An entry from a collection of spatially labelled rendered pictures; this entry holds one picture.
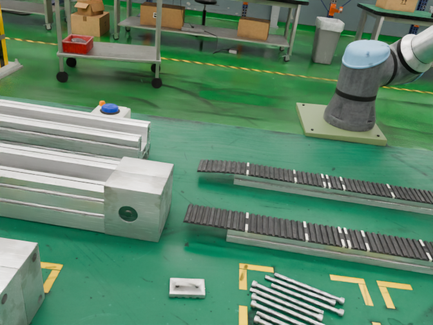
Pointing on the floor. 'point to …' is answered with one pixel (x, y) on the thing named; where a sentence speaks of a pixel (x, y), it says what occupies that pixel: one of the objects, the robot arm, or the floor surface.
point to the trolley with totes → (80, 46)
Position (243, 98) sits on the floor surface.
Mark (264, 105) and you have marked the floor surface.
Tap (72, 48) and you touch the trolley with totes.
